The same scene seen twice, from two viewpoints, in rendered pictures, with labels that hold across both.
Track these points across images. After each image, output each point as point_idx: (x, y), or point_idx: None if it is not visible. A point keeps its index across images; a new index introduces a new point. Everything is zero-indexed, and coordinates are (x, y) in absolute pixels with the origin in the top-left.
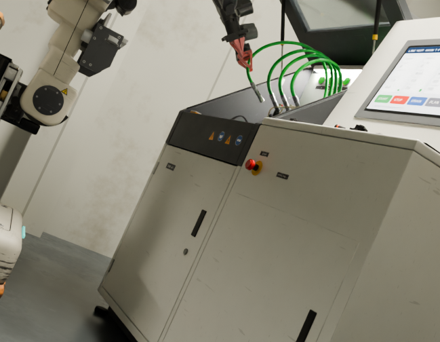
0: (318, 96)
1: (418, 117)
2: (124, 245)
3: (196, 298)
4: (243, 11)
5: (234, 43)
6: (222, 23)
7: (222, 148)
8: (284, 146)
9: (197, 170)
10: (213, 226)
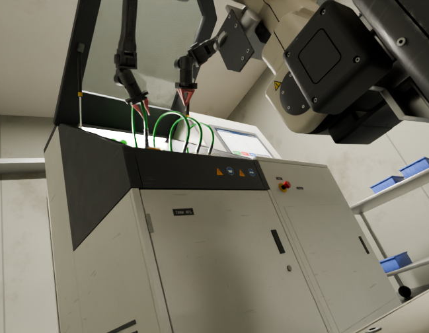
0: None
1: None
2: None
3: (326, 285)
4: None
5: (192, 92)
6: (120, 57)
7: (240, 180)
8: (285, 172)
9: (232, 203)
10: (290, 236)
